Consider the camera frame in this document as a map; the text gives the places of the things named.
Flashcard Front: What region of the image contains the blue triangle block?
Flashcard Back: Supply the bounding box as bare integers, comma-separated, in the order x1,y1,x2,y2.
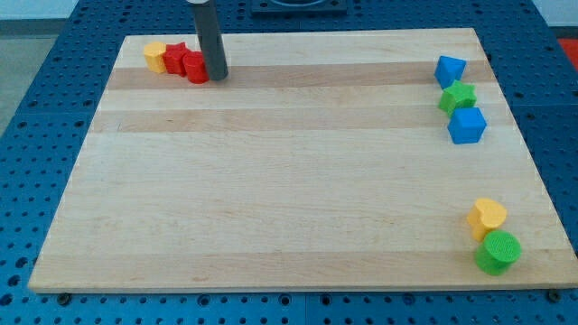
434,56,467,89

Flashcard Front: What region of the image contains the blue cube block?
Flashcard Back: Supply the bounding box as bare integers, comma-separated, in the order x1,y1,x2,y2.
447,107,487,144

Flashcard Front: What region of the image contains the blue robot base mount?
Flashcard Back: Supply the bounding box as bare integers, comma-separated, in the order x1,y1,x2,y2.
250,0,349,16

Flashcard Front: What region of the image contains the red star block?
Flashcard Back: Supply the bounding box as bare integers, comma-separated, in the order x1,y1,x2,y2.
163,42,189,77

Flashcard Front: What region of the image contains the wooden board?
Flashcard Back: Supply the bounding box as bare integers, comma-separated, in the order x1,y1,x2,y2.
29,28,577,293

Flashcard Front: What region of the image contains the yellow hexagon block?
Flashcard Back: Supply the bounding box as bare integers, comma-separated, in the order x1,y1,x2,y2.
143,42,166,73

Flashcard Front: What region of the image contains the green cylinder block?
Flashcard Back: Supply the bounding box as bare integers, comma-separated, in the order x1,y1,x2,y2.
474,230,522,276

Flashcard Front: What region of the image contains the yellow heart block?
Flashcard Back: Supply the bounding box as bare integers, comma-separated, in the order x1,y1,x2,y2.
466,198,508,242

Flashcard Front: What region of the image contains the green star block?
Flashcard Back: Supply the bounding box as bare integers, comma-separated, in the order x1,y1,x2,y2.
438,80,477,118

